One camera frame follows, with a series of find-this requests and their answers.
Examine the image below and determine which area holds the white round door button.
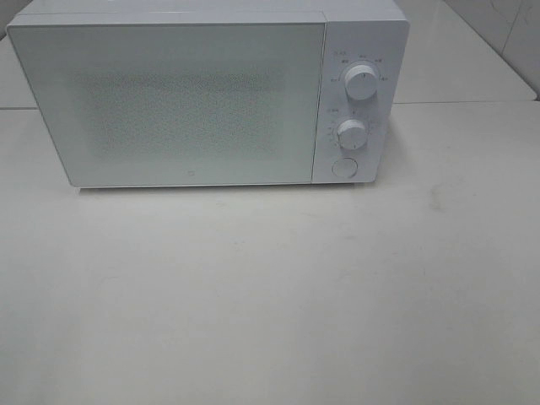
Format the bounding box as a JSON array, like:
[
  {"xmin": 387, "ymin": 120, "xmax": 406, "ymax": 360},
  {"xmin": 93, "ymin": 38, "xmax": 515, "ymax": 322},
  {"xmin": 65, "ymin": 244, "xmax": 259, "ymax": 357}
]
[{"xmin": 332, "ymin": 158, "xmax": 358, "ymax": 179}]

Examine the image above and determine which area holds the white timer knob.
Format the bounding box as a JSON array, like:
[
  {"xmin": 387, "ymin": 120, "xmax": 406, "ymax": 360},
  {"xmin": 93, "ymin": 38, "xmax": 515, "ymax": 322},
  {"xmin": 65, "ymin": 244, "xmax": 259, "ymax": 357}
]
[{"xmin": 337, "ymin": 119, "xmax": 368, "ymax": 150}]

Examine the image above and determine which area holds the white microwave door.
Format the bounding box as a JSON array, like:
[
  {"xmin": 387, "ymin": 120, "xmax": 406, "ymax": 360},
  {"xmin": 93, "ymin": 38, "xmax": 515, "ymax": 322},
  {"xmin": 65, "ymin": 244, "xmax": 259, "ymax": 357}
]
[{"xmin": 9, "ymin": 24, "xmax": 324, "ymax": 187}]

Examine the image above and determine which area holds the white upper power knob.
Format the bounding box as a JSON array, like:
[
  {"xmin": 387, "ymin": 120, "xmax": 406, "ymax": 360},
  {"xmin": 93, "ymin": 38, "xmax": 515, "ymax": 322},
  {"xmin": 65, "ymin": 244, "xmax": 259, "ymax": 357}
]
[{"xmin": 343, "ymin": 61, "xmax": 380, "ymax": 101}]

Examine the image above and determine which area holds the white microwave oven body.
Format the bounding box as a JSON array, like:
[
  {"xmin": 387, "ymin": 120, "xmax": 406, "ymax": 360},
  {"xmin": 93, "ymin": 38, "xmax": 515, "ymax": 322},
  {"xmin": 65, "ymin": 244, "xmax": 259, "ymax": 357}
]
[{"xmin": 6, "ymin": 1, "xmax": 409, "ymax": 188}]

